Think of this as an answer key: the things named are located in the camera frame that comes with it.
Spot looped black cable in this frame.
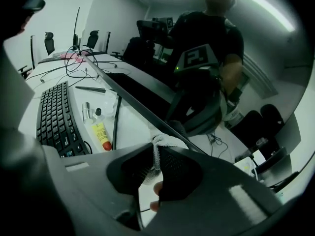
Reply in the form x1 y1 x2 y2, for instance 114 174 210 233
64 44 99 79

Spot flat black keyboard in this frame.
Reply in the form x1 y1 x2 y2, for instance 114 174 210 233
36 56 62 64

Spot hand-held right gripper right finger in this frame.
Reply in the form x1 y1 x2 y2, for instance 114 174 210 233
157 145 204 202

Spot silver cylinder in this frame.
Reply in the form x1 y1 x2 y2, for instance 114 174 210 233
82 102 93 123

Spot black office chair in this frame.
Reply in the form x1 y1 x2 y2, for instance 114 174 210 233
86 29 99 48
44 31 56 56

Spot person's right hand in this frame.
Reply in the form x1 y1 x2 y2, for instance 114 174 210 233
149 180 165 212

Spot clear plastic bag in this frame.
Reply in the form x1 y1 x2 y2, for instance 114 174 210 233
101 90 120 117

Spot black pen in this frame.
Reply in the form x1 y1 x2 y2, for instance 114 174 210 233
74 85 107 93

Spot thin curved monitor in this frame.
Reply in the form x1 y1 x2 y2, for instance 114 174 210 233
72 6 82 51

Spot white cloth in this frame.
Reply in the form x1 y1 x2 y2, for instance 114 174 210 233
144 129 188 185

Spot clear bottle with black cap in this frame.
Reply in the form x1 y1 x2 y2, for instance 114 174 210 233
92 108 107 123

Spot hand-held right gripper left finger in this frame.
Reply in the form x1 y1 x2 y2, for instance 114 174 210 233
106 143 155 197

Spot pink paper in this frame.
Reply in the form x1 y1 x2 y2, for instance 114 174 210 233
60 51 85 63

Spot yellow tube with red cap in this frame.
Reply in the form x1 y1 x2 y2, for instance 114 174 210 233
91 121 113 152

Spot thin black cable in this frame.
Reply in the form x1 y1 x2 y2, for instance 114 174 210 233
93 59 132 76
26 64 68 84

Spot black monitor cable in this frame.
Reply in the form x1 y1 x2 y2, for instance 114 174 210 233
112 94 123 150

